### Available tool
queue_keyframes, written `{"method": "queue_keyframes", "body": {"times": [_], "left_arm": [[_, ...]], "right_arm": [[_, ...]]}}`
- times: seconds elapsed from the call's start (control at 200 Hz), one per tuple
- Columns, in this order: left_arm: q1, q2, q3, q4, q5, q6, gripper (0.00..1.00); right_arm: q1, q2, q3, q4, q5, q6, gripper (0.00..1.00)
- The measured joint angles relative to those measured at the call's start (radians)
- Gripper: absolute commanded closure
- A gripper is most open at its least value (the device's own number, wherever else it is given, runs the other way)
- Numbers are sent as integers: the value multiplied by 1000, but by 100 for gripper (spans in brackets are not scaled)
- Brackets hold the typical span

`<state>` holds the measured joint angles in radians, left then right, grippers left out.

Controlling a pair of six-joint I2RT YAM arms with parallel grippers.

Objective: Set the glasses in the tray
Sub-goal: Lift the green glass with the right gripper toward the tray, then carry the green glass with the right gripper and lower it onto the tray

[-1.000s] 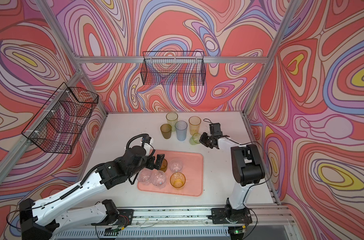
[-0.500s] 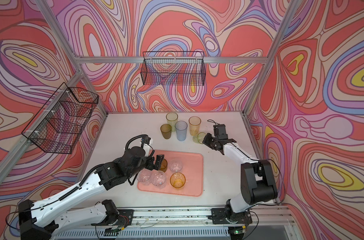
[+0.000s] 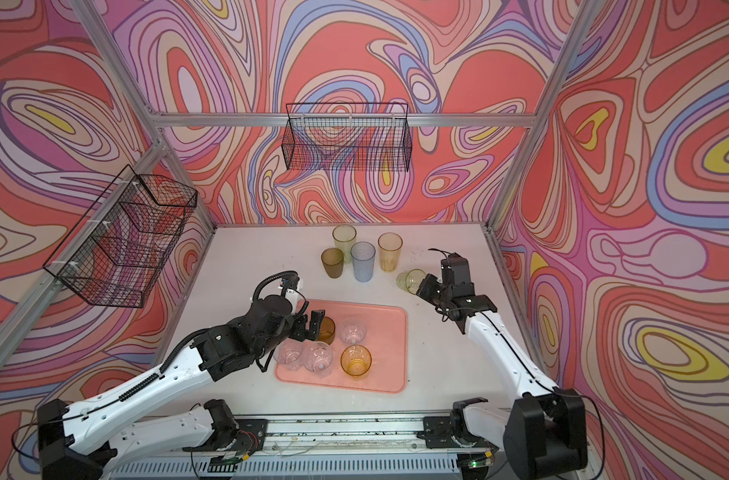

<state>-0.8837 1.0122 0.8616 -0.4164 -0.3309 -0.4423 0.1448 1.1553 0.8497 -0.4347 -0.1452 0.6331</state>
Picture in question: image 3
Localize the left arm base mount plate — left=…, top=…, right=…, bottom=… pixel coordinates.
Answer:
left=182, top=418, right=268, bottom=454

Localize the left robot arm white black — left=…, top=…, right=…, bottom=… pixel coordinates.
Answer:
left=36, top=270, right=326, bottom=479

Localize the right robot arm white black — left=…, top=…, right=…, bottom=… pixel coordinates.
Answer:
left=417, top=274, right=588, bottom=479

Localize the black wire basket left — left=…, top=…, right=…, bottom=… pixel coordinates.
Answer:
left=44, top=166, right=198, bottom=309

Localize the olive brown short cup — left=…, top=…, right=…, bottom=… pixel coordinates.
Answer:
left=320, top=247, right=344, bottom=279

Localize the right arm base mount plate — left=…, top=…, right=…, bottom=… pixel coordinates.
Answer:
left=416, top=416, right=479, bottom=449

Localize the green short cup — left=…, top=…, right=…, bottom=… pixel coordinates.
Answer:
left=396, top=269, right=426, bottom=295

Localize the pink plastic tray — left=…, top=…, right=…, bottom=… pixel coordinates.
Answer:
left=274, top=300, right=407, bottom=394

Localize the tall yellow-green cup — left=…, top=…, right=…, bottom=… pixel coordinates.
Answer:
left=332, top=224, right=358, bottom=263

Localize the black wire basket back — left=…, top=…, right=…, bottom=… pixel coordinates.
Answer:
left=282, top=101, right=412, bottom=173

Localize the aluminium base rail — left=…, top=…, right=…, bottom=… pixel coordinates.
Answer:
left=99, top=410, right=587, bottom=457

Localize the amber cup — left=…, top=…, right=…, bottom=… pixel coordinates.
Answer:
left=340, top=344, right=372, bottom=378

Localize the clear short glass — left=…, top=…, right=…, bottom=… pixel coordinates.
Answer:
left=338, top=319, right=368, bottom=345
left=302, top=342, right=334, bottom=378
left=274, top=339, right=304, bottom=370

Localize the tall blue cup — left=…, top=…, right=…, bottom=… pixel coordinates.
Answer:
left=350, top=241, right=376, bottom=283

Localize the black wire basket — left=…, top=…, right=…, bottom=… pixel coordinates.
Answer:
left=282, top=101, right=412, bottom=173
left=44, top=166, right=198, bottom=309

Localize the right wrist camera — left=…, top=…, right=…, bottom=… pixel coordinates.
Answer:
left=440, top=253, right=472, bottom=287

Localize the tall orange cup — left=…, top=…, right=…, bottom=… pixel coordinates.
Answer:
left=377, top=232, right=403, bottom=272

